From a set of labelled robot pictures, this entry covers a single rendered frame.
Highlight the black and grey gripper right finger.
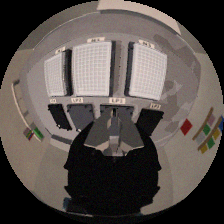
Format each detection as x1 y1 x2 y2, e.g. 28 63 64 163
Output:
114 108 162 171

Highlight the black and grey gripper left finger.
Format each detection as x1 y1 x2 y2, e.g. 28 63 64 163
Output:
64 108 114 170

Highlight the grey operator panel with coloured keys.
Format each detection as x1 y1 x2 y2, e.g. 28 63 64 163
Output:
45 128 73 152

